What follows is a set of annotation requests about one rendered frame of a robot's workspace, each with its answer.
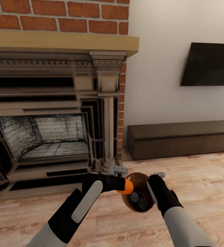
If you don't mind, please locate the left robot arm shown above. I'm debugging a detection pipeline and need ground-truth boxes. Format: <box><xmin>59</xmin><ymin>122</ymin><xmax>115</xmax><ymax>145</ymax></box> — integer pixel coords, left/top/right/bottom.
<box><xmin>25</xmin><ymin>166</ymin><xmax>129</xmax><ymax>247</ymax></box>

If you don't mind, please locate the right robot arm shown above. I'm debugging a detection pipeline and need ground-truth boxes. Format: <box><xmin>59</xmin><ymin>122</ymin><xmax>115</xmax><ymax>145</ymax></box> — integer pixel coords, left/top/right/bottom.
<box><xmin>146</xmin><ymin>172</ymin><xmax>218</xmax><ymax>247</ymax></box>

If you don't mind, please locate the can of soda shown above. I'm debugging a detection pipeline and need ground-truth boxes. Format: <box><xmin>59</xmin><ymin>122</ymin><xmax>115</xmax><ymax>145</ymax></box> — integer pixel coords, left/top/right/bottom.
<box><xmin>116</xmin><ymin>179</ymin><xmax>134</xmax><ymax>194</ymax></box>
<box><xmin>130</xmin><ymin>191</ymin><xmax>142</xmax><ymax>203</ymax></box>
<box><xmin>138</xmin><ymin>198</ymin><xmax>151</xmax><ymax>212</ymax></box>

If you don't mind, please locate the trash can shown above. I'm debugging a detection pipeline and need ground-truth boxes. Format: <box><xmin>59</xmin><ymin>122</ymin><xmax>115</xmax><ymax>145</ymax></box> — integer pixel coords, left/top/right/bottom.
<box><xmin>121</xmin><ymin>172</ymin><xmax>155</xmax><ymax>213</ymax></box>

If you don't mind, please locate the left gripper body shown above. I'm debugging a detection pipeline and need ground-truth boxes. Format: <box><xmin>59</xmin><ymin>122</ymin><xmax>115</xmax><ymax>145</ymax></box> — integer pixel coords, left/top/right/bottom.
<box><xmin>108</xmin><ymin>175</ymin><xmax>125</xmax><ymax>191</ymax></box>

